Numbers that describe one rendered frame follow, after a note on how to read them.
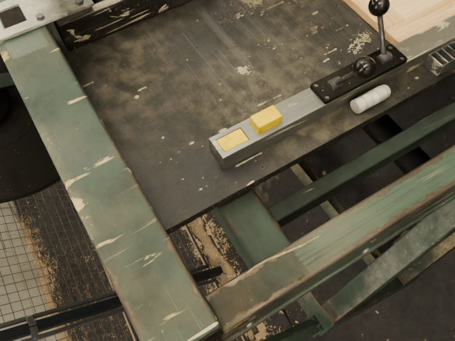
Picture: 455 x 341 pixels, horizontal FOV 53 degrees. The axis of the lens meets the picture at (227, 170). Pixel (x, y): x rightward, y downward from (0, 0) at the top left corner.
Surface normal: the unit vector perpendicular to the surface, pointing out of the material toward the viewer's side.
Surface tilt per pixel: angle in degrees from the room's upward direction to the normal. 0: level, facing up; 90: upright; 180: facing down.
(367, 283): 0
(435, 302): 0
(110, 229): 53
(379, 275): 0
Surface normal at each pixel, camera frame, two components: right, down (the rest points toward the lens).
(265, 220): -0.02, -0.51
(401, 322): -0.69, 0.06
